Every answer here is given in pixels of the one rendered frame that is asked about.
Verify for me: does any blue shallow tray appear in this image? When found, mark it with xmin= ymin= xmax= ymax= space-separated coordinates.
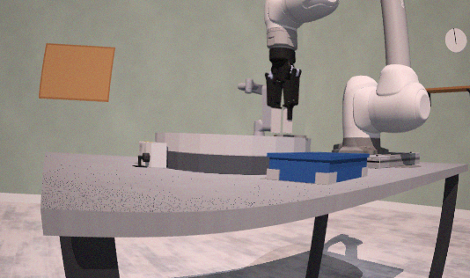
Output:
xmin=267 ymin=152 xmax=370 ymax=185

